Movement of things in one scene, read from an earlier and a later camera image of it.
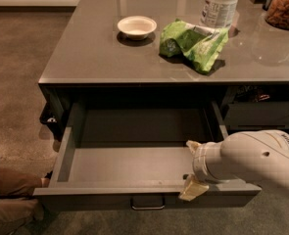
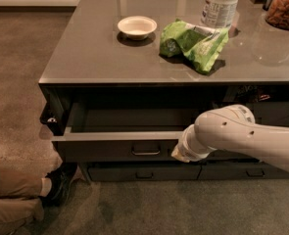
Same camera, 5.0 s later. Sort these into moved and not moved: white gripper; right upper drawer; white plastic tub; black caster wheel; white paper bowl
Moved: white gripper
Not moved: black caster wheel; white paper bowl; right upper drawer; white plastic tub
